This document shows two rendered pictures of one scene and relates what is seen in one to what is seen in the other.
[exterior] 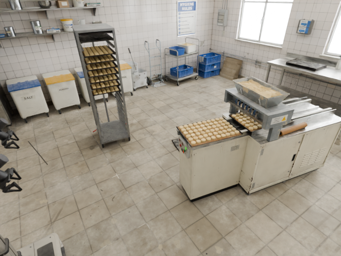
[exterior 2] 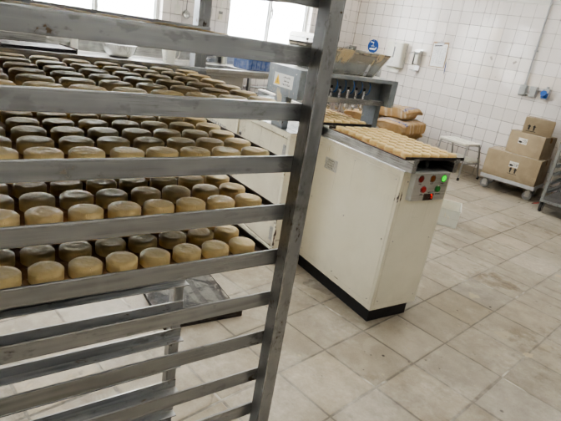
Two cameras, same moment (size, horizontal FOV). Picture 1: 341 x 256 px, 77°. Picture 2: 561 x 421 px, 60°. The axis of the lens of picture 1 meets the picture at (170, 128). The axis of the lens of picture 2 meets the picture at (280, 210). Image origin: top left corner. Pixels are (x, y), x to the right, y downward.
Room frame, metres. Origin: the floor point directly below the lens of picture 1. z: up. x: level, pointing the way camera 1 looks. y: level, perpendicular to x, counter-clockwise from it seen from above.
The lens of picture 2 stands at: (3.07, 1.91, 1.35)
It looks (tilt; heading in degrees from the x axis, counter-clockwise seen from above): 20 degrees down; 256
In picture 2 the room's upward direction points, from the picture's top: 9 degrees clockwise
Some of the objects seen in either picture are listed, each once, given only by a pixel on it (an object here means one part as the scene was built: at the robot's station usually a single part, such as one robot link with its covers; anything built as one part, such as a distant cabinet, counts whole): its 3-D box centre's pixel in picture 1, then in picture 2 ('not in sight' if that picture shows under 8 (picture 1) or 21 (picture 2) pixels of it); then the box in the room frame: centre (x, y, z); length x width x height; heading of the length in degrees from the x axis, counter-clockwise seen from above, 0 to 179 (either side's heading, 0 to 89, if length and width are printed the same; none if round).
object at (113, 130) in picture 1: (104, 88); not in sight; (3.22, 1.04, 0.93); 0.64 x 0.51 x 1.78; 24
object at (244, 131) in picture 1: (268, 126); (334, 119); (2.06, -1.11, 0.87); 2.01 x 0.03 x 0.07; 111
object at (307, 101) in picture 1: (250, 115); (296, 118); (2.33, -1.01, 0.87); 2.01 x 0.03 x 0.07; 111
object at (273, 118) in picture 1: (253, 112); (331, 100); (2.16, -0.96, 1.01); 0.72 x 0.33 x 0.34; 21
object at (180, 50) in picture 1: (176, 51); not in sight; (5.91, -0.22, 0.87); 0.40 x 0.30 x 0.16; 36
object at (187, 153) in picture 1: (183, 146); (427, 185); (1.85, -0.14, 0.77); 0.24 x 0.04 x 0.14; 21
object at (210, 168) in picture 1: (210, 160); (365, 218); (1.98, -0.48, 0.45); 0.70 x 0.34 x 0.90; 111
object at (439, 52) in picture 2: not in sight; (439, 56); (-0.30, -4.36, 1.37); 0.27 x 0.02 x 0.40; 122
